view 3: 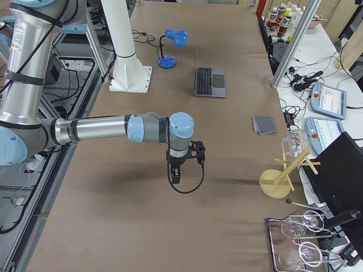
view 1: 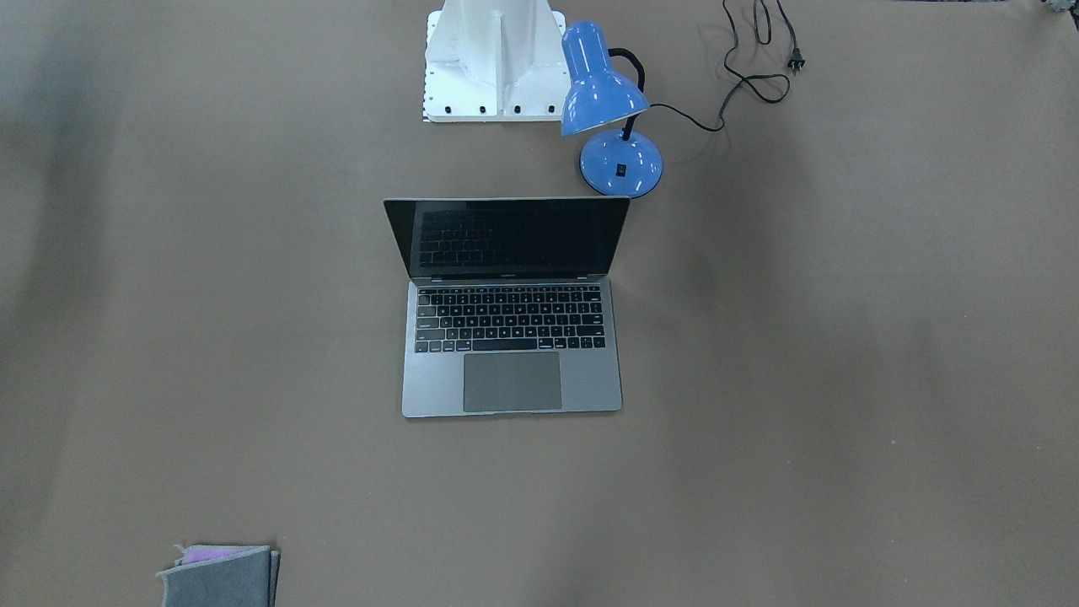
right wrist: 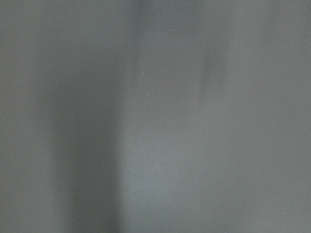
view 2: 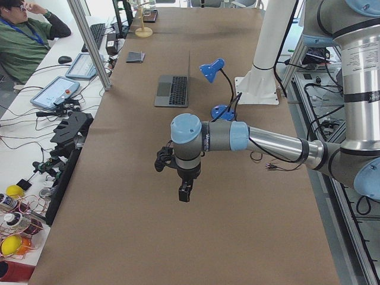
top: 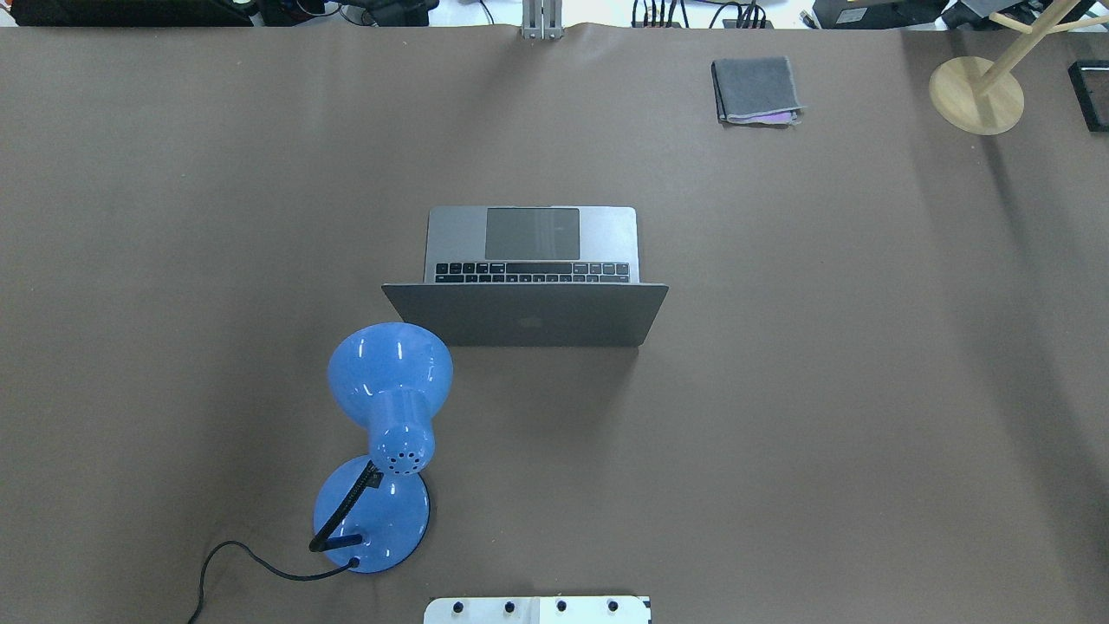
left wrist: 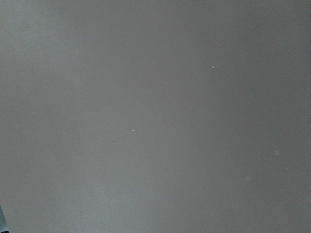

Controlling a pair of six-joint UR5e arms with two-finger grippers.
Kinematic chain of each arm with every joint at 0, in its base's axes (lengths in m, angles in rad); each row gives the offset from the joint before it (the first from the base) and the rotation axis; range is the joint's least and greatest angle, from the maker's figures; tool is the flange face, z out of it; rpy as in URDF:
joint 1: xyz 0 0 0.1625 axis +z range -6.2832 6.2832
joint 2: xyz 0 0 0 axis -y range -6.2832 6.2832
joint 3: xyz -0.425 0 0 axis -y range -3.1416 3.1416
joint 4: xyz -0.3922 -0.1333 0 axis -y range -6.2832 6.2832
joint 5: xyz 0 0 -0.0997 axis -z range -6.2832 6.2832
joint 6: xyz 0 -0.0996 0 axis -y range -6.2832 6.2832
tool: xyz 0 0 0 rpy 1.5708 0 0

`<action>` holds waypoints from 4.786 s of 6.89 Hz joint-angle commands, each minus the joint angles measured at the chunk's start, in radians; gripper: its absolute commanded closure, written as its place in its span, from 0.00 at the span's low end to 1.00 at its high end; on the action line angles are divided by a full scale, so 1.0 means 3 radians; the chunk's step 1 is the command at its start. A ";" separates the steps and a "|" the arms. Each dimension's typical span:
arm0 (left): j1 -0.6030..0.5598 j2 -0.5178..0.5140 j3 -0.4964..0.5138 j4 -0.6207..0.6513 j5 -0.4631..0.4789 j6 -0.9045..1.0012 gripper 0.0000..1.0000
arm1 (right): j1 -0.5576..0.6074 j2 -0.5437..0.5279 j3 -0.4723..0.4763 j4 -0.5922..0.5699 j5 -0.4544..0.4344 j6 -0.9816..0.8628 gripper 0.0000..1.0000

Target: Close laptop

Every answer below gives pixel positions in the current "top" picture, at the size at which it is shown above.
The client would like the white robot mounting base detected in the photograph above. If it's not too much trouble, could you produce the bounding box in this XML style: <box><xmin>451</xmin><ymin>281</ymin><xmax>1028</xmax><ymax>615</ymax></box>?
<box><xmin>423</xmin><ymin>595</ymin><xmax>653</xmax><ymax>623</ymax></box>

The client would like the blue desk lamp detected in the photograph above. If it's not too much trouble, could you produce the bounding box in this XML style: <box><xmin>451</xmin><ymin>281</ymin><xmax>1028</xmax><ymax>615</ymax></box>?
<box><xmin>309</xmin><ymin>323</ymin><xmax>454</xmax><ymax>575</ymax></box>

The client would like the wooden cup stand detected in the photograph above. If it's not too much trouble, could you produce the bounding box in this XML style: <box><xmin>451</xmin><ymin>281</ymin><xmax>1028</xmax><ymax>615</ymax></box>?
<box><xmin>928</xmin><ymin>1</ymin><xmax>1108</xmax><ymax>135</ymax></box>

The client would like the folded grey cloth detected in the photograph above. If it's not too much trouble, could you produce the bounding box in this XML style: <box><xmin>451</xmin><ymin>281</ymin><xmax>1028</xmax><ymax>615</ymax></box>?
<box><xmin>710</xmin><ymin>55</ymin><xmax>804</xmax><ymax>127</ymax></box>

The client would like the aluminium frame post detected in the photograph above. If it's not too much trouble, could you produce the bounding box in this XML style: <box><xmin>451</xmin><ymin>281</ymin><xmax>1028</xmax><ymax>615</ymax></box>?
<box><xmin>520</xmin><ymin>0</ymin><xmax>564</xmax><ymax>41</ymax></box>

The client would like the grey laptop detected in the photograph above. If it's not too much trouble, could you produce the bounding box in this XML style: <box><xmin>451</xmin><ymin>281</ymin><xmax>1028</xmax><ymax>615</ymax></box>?
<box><xmin>383</xmin><ymin>205</ymin><xmax>669</xmax><ymax>348</ymax></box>

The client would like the black lamp power cable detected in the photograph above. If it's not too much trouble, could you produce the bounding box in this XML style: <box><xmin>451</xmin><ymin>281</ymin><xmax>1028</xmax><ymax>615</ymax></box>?
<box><xmin>187</xmin><ymin>541</ymin><xmax>362</xmax><ymax>624</ymax></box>

